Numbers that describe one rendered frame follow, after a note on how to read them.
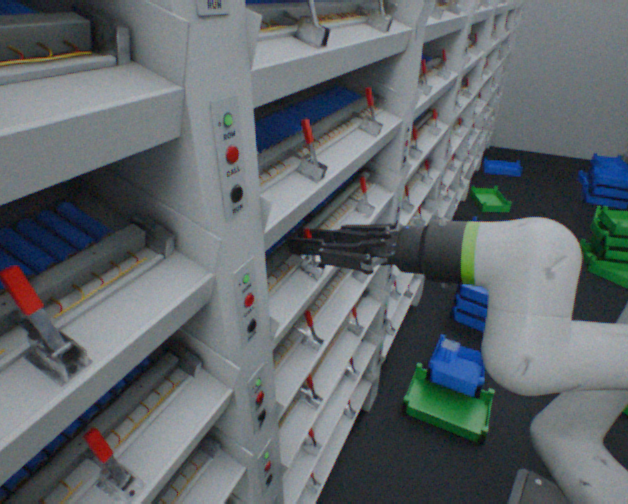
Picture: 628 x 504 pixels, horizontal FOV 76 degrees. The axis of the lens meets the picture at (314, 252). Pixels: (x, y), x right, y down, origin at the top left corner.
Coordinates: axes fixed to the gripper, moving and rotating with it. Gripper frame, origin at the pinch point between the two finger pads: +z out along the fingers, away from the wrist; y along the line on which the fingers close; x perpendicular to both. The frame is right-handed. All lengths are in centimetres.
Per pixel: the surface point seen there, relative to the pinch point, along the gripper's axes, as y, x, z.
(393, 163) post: 42.6, 0.2, -1.6
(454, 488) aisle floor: 29, -105, -17
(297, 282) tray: -4.3, -6.0, 1.6
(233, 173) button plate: -22.7, 20.4, -7.1
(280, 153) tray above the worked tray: -2.7, 16.7, 0.5
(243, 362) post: -24.9, -5.2, -1.7
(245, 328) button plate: -23.8, 0.1, -3.0
